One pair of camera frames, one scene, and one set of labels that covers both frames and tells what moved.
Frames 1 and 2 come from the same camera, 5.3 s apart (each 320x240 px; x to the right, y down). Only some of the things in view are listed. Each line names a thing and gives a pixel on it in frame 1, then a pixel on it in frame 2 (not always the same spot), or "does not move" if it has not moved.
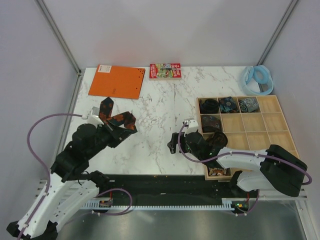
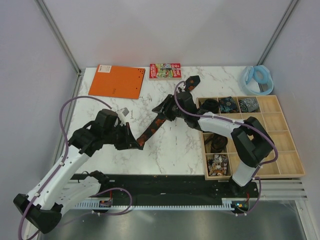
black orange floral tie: x=126 y=118 to x=190 y=84
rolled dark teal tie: x=209 y=106 does not move
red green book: x=165 y=70 does not move
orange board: x=118 y=81 does not move
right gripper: x=173 y=141 to x=169 y=101
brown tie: x=219 y=138 does not move
